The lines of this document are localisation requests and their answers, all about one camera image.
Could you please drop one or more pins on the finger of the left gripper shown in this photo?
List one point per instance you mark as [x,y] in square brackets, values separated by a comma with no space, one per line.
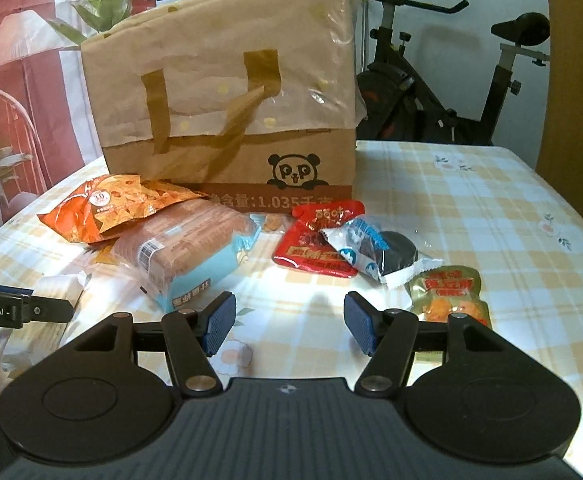
[19,306]

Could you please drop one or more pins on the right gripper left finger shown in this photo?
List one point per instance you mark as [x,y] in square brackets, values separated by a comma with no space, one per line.
[192,337]

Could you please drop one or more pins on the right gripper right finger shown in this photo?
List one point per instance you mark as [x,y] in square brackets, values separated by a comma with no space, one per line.
[387,337]

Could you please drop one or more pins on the blue biscuit package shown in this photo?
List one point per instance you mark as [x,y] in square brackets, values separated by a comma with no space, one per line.
[186,248]

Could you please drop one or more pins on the white blue cookie packet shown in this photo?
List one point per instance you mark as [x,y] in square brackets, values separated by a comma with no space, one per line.
[389,257]

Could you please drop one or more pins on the red snack packet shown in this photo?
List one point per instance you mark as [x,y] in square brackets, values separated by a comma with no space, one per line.
[303,246]

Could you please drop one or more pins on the orange chip bag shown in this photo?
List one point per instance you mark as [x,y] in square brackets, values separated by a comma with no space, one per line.
[104,207]

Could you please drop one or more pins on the checkered yellow tablecloth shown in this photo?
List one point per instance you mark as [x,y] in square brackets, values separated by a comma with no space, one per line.
[478,207]

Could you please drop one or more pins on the printed room scene curtain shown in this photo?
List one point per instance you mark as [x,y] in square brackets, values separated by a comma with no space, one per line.
[46,125]

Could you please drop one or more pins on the black exercise bike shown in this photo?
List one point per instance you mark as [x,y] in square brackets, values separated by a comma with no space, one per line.
[443,73]

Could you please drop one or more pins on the brown cardboard box with liner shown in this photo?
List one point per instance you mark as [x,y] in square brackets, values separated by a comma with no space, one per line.
[252,101]

